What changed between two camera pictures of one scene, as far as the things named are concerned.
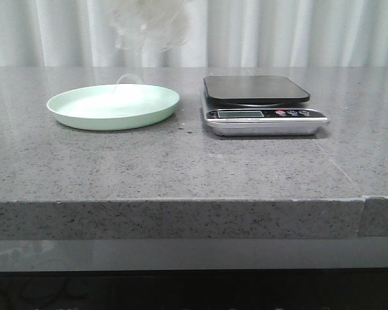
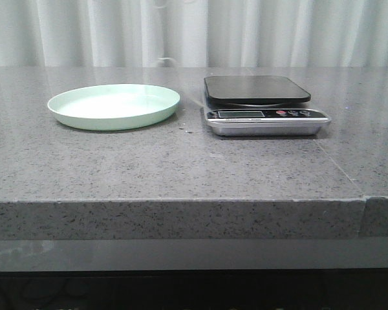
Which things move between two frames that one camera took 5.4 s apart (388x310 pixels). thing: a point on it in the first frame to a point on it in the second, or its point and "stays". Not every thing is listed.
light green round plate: (114, 106) stays
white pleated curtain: (223, 33) stays
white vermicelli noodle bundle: (147, 26) to (193, 48)
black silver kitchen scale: (260, 106) stays
